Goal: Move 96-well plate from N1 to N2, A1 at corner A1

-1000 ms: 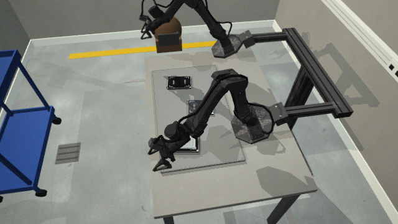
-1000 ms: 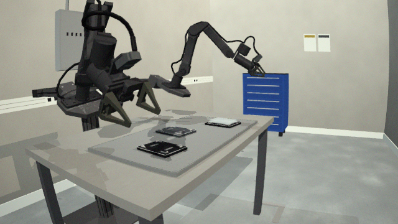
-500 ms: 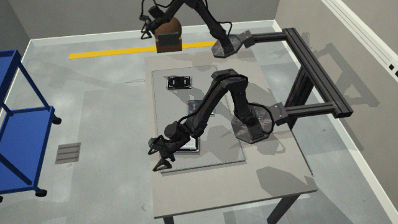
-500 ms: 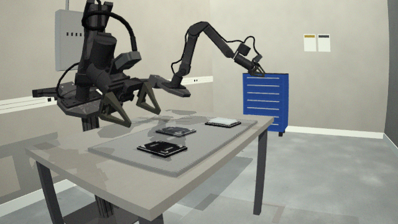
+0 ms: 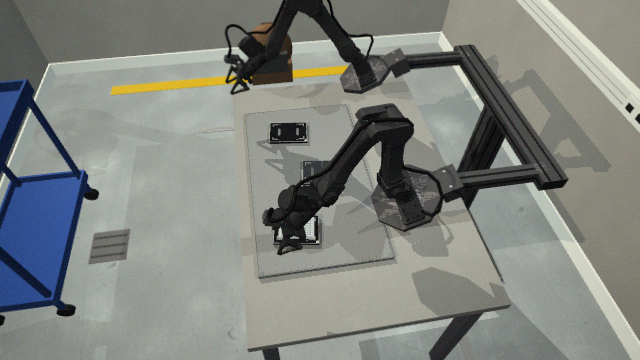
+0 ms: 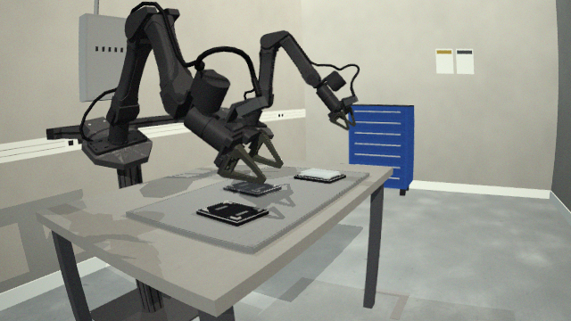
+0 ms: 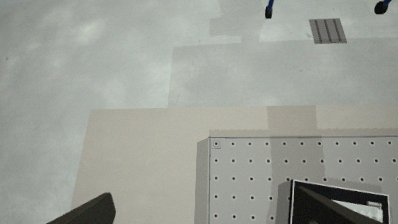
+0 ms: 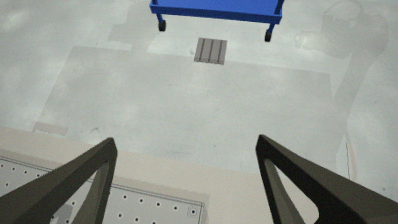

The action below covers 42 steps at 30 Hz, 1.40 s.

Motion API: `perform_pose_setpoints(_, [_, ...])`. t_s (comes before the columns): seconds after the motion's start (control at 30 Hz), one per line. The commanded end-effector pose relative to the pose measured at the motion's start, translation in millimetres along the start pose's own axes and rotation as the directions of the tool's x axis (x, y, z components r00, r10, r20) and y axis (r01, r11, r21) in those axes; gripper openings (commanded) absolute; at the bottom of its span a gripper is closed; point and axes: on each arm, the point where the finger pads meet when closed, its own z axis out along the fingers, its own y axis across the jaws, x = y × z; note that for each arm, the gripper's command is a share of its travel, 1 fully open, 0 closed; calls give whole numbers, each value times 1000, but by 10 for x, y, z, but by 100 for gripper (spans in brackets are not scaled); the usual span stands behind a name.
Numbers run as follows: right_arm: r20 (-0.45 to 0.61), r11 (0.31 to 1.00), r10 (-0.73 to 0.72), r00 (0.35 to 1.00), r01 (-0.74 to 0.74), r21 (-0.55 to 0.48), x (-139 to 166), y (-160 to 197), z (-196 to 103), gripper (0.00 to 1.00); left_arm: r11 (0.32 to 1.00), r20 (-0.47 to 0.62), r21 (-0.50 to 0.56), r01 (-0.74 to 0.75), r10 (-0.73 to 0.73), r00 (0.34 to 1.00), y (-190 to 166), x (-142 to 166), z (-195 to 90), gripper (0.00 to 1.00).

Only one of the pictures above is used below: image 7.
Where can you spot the white well plate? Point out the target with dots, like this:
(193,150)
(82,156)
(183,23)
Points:
(372,212)

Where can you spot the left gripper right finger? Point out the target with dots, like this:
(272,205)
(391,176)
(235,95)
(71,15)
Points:
(312,208)

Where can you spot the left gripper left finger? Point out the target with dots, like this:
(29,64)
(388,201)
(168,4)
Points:
(100,210)

